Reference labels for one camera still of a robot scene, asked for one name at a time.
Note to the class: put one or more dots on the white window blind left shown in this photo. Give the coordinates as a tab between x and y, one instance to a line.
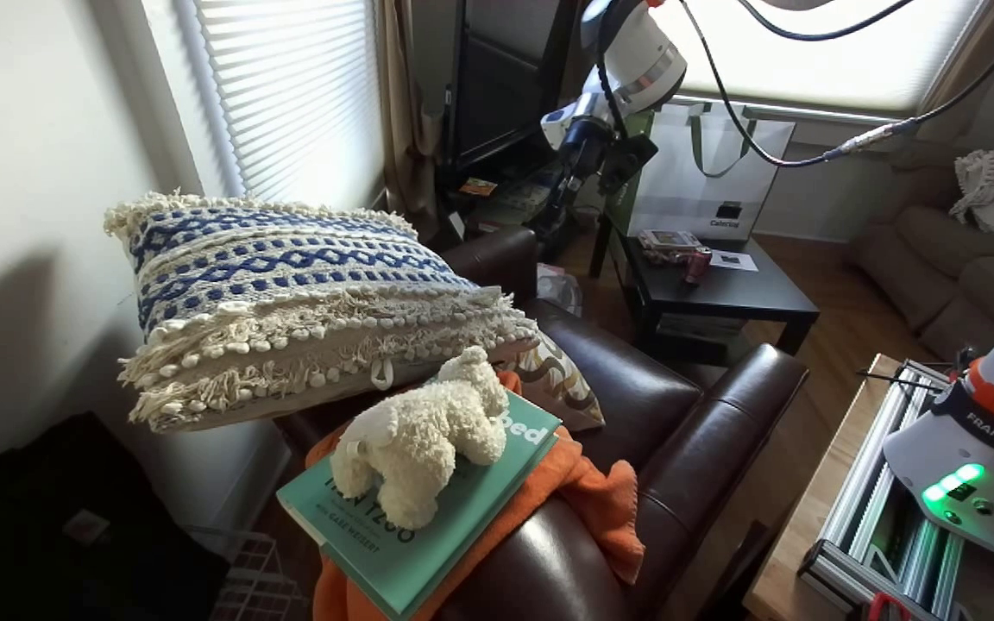
293	96

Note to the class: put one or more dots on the white wire basket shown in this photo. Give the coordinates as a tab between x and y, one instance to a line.
257	586

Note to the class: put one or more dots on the aluminium frame rail stand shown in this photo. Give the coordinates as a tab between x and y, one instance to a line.
875	540

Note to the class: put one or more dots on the beige sofa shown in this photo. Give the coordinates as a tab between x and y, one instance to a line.
934	270

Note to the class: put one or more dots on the white plush stuffed animal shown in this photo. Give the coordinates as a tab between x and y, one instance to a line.
408	442

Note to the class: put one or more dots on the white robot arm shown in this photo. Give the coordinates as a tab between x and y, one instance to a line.
634	71

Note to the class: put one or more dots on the items on coffee table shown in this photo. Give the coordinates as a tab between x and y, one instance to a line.
687	254

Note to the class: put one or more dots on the white green tote bag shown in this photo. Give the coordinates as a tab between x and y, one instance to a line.
708	177

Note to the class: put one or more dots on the black coffee table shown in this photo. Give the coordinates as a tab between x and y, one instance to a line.
699	322

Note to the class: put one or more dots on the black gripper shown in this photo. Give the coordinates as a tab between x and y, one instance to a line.
589	145

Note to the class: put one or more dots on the patterned swirl cushion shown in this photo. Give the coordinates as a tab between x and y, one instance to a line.
556	383

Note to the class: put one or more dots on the blue white fringed square pillow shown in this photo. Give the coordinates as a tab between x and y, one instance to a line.
257	308

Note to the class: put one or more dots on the teal hardcover book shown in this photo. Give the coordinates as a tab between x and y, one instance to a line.
401	568

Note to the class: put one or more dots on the dark brown leather armchair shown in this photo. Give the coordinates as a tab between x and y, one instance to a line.
687	449

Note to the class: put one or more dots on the orange cloth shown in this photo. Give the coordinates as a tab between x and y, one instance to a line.
602	500

